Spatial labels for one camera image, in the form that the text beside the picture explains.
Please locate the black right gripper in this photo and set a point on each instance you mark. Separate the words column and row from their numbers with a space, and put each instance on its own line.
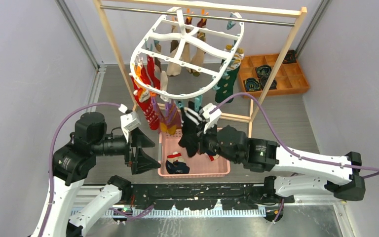
column 202, row 148

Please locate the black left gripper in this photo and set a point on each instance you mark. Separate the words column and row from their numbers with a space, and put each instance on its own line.
column 140, row 161

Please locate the navy santa sock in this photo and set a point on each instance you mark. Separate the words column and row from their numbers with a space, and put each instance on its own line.
column 175, row 164
column 213, row 156

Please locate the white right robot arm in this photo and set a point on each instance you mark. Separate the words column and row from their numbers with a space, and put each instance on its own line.
column 317, row 174

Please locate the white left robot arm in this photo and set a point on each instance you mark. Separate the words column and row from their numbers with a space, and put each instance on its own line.
column 71, row 164

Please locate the white oval clip hanger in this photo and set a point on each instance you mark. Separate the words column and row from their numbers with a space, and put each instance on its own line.
column 161, row 31

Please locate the pink perforated plastic basket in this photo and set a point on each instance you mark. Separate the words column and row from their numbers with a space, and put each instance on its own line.
column 200, row 165

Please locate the green sock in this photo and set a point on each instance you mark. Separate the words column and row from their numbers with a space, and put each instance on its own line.
column 227, row 81

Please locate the red sock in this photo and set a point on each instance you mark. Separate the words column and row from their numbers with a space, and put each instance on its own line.
column 142, row 96

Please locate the rolled dark sock in tray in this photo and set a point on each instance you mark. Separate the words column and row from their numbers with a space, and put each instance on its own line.
column 263, row 71

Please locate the striped beige maroon sock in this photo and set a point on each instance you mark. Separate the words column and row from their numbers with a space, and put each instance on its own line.
column 198, row 59

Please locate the metal hanging rod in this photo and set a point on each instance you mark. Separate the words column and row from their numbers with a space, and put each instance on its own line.
column 275, row 23

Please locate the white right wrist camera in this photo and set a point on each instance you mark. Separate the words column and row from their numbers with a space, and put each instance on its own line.
column 211, row 114

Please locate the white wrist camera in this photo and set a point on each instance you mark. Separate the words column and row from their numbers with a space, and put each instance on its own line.
column 211, row 114
column 129, row 121

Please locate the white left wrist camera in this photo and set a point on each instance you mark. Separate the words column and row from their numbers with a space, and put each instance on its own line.
column 129, row 121

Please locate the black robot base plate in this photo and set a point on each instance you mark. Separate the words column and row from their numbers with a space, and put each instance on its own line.
column 199, row 196

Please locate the wooden clothes rack frame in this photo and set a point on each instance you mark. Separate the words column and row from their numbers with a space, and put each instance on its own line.
column 213, row 63

